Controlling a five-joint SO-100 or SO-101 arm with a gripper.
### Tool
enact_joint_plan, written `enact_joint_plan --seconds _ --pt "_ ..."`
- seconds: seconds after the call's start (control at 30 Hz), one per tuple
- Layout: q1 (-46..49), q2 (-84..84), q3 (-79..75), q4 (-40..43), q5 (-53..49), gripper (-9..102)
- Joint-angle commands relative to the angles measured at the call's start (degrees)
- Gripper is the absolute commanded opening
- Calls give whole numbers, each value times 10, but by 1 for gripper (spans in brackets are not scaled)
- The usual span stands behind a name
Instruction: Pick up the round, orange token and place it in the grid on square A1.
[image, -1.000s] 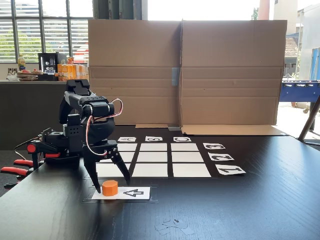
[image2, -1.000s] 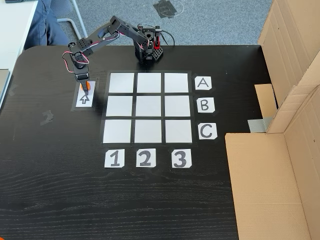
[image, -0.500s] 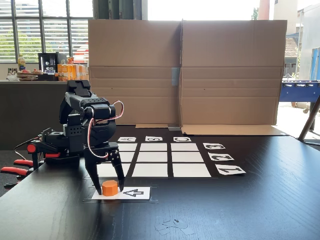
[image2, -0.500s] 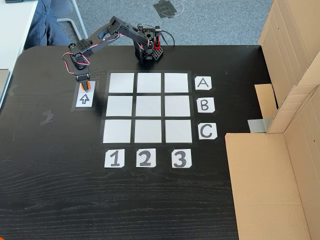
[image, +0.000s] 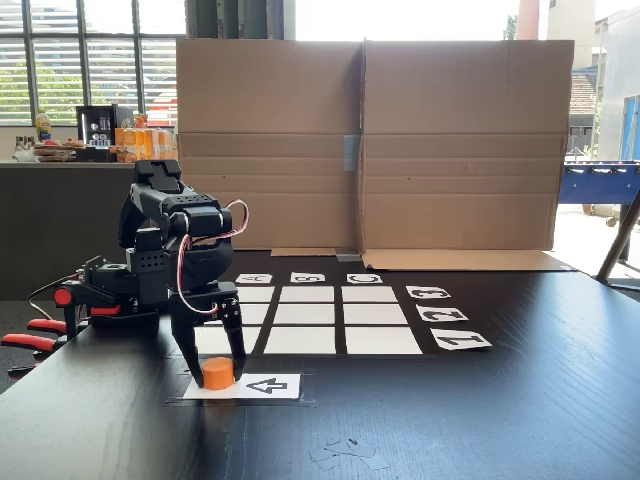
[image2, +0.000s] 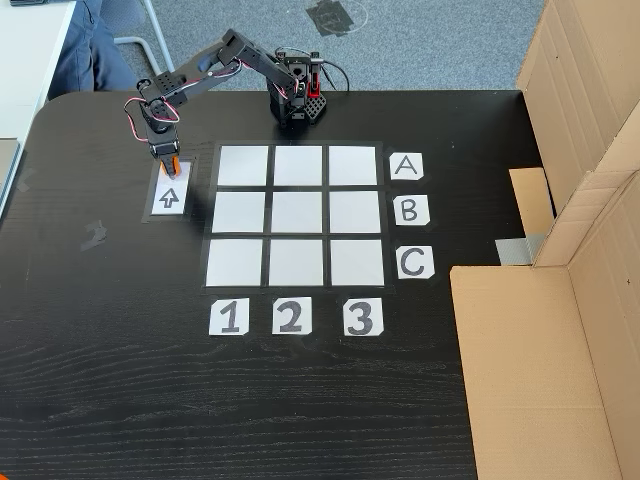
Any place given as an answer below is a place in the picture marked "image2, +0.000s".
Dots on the clear tape scraps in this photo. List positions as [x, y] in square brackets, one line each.
[94, 235]

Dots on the white metal chair frame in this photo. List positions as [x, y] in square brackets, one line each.
[130, 40]

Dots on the paper label letter C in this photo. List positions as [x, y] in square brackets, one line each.
[415, 262]

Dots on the brown cardboard box panel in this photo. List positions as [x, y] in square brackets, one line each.
[540, 375]
[585, 100]

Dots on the grey duct tape strip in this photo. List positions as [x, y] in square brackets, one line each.
[517, 250]

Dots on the paper label number 2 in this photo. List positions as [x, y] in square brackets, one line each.
[291, 315]

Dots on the paper label letter A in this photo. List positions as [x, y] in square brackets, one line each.
[406, 166]

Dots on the white arrow paper sheet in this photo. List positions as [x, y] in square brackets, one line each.
[169, 200]

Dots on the clear tape piece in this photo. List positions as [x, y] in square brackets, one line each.
[27, 181]

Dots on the black floor tape patch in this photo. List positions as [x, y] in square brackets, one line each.
[330, 17]

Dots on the paper label number 3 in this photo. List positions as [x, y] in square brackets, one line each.
[363, 317]

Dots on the paper label number 1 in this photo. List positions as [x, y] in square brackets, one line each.
[228, 317]

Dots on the paper label letter B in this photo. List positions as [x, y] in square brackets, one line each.
[411, 210]

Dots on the orange round object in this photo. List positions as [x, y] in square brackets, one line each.
[5, 476]

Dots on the white nine-square grid sheet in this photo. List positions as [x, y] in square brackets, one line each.
[296, 215]

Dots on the red and black clamp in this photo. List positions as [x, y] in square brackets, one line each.
[314, 80]

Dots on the person's leg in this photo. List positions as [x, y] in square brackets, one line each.
[85, 55]

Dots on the white desk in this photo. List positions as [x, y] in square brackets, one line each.
[25, 65]

